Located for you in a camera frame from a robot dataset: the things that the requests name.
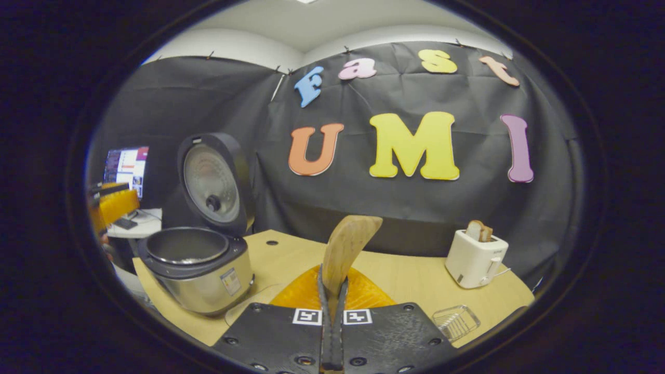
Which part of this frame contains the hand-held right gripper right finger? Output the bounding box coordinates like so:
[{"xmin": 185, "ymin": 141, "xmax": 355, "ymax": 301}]
[{"xmin": 332, "ymin": 270, "xmax": 458, "ymax": 374}]

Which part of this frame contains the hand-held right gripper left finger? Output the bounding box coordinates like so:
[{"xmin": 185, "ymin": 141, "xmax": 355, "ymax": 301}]
[{"xmin": 213, "ymin": 265, "xmax": 336, "ymax": 374}]

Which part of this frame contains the clear wire chopstick holder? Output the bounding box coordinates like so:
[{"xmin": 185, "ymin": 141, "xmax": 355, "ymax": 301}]
[{"xmin": 432, "ymin": 305, "xmax": 481, "ymax": 342}]

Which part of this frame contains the wooden spoon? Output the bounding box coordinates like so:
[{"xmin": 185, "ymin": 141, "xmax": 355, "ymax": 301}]
[{"xmin": 322, "ymin": 215, "xmax": 383, "ymax": 323}]

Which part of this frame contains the silver black rice cooker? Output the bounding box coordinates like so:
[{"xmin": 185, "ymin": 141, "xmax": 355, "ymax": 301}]
[{"xmin": 138, "ymin": 132, "xmax": 256, "ymax": 317}]

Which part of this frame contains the white side desk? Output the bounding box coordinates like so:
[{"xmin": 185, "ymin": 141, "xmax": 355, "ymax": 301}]
[{"xmin": 107, "ymin": 208, "xmax": 163, "ymax": 239}]

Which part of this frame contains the computer monitor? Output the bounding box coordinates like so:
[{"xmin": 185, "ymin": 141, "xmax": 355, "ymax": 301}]
[{"xmin": 103, "ymin": 146, "xmax": 150, "ymax": 201}]

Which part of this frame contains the white toaster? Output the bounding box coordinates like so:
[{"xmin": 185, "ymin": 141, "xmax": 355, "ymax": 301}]
[{"xmin": 445, "ymin": 229, "xmax": 510, "ymax": 289}]

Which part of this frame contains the toasted bread slice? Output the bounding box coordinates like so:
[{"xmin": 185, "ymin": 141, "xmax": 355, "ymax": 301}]
[{"xmin": 466, "ymin": 220, "xmax": 494, "ymax": 243}]

